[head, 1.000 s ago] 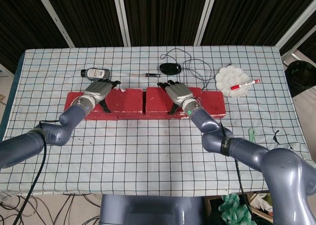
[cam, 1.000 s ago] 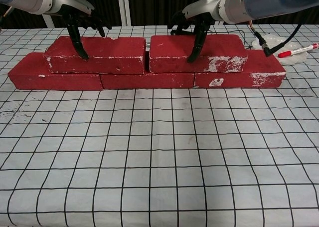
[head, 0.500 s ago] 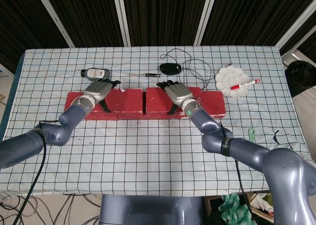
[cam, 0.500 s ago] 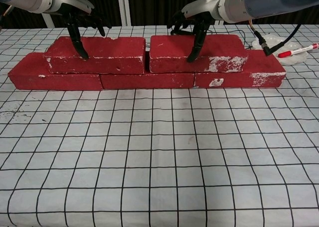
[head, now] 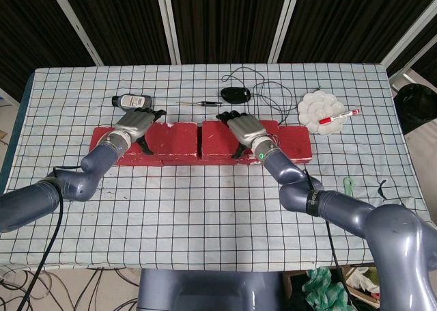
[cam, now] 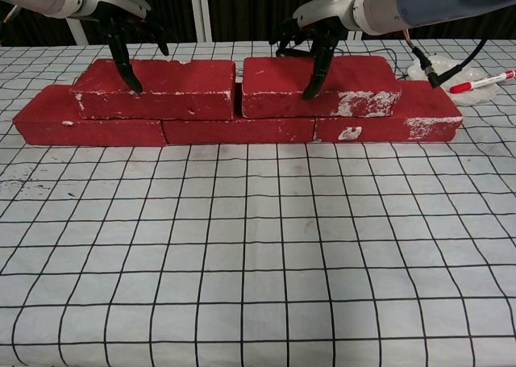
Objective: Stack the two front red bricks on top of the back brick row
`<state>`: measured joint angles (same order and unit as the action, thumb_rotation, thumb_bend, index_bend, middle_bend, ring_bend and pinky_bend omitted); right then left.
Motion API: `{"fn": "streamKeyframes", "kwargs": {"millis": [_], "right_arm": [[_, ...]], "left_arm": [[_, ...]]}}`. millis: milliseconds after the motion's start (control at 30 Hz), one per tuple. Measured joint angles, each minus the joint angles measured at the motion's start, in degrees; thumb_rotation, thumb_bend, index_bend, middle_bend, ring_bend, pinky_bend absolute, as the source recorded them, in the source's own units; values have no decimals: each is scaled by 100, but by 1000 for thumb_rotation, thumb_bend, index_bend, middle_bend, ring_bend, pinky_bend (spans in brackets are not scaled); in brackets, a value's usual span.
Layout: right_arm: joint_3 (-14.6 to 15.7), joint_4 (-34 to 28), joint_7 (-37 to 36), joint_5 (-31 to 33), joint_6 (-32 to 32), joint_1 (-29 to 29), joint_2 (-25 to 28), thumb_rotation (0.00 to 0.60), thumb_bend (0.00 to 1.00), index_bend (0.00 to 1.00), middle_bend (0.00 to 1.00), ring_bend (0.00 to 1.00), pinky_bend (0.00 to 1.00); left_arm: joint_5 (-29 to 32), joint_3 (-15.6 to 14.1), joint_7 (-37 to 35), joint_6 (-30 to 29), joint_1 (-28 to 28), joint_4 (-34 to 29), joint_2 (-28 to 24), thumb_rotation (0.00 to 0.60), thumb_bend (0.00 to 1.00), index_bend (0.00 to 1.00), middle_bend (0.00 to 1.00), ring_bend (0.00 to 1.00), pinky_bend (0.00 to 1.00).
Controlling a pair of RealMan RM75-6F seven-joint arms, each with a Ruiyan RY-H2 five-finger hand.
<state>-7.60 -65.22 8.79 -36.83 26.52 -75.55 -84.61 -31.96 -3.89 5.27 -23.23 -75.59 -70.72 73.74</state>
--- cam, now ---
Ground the black oval dish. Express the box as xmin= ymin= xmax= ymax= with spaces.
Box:
xmin=276 ymin=47 xmax=315 ymax=58

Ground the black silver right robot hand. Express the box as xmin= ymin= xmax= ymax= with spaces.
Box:
xmin=268 ymin=0 xmax=360 ymax=101

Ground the red brick white scuffed corner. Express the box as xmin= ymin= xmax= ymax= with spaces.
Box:
xmin=240 ymin=56 xmax=403 ymax=119

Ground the white plastic paint palette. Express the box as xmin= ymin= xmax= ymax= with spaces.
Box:
xmin=406 ymin=55 xmax=497 ymax=106

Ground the black arm cable with plug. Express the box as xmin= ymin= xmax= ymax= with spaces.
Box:
xmin=402 ymin=30 xmax=487 ymax=90

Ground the white black grid tablecloth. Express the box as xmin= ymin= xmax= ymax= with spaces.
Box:
xmin=0 ymin=39 xmax=516 ymax=367

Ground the red white marker pen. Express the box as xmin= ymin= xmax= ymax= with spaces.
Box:
xmin=449 ymin=69 xmax=516 ymax=94

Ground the red brick white curl mark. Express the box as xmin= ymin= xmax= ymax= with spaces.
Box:
xmin=313 ymin=80 xmax=464 ymax=143

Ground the red foam brick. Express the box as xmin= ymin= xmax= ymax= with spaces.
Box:
xmin=13 ymin=85 xmax=169 ymax=146
xmin=69 ymin=59 xmax=237 ymax=121
xmin=160 ymin=83 xmax=316 ymax=144

